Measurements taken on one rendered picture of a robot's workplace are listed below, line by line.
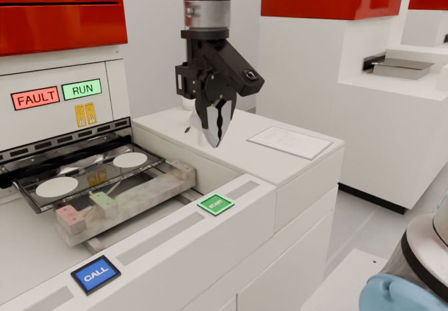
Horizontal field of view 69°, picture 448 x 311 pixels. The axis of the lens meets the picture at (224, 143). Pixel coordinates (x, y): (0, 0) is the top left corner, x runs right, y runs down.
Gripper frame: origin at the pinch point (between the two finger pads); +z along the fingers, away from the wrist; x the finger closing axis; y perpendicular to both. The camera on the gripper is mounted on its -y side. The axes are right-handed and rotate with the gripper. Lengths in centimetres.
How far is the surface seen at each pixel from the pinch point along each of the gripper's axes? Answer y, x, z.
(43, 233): 37, 24, 28
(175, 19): 207, -153, -7
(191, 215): 2.3, 5.3, 14.9
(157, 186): 27.1, -3.3, 22.5
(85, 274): 1.9, 27.2, 14.1
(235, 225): -3.9, -0.7, 17.4
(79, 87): 58, 1, 0
